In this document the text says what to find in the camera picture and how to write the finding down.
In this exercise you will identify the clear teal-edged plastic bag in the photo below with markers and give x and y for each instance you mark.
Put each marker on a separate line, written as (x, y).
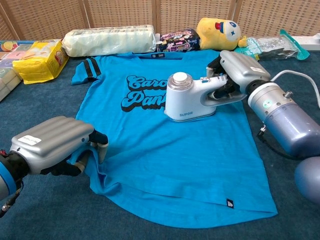
(282, 46)

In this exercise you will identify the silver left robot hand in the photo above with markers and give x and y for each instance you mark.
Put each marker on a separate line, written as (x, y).
(51, 141)

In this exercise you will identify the white handheld garment steamer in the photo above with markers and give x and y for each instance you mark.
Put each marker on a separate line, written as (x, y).
(185, 102)

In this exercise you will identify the wicker folding screen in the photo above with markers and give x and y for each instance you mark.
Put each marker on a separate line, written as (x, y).
(120, 12)

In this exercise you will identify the blue fruit print box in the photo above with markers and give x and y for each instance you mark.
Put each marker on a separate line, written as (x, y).
(8, 46)

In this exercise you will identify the white tissue roll pack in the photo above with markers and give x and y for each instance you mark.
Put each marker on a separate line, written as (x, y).
(107, 41)

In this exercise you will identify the dark purple snack pack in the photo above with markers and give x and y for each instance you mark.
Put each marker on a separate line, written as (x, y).
(178, 41)

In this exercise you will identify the yellow plush toy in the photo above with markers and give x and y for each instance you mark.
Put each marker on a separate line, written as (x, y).
(215, 35)

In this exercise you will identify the dark teal carpet table cover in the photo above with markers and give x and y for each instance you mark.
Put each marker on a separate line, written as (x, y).
(45, 105)

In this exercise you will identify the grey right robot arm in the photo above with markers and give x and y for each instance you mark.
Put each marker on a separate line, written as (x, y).
(287, 125)

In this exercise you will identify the yellow biscuit bag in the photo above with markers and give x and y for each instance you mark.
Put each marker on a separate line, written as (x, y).
(40, 62)

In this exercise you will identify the blue Carolina Panthers shirt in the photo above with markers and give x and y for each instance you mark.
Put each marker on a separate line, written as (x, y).
(175, 162)

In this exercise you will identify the teal printed packet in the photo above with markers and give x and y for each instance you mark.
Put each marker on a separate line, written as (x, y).
(246, 48)

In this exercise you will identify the pastel tissue box pack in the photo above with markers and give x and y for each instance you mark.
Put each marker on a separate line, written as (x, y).
(7, 80)

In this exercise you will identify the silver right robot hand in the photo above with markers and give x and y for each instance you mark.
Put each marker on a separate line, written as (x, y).
(242, 70)

